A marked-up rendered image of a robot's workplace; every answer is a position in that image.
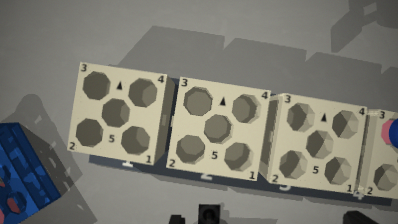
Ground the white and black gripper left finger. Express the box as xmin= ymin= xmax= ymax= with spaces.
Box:
xmin=168 ymin=215 xmax=185 ymax=224

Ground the cream bucket adapter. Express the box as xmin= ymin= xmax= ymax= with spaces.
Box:
xmin=258 ymin=93 xmax=367 ymax=194
xmin=354 ymin=109 xmax=398 ymax=199
xmin=67 ymin=62 xmax=175 ymax=165
xmin=167 ymin=77 xmax=271 ymax=181

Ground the blue tube rack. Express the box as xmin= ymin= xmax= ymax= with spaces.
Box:
xmin=0 ymin=122 xmax=62 ymax=224

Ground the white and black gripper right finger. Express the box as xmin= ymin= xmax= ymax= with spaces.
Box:
xmin=343 ymin=211 xmax=379 ymax=224

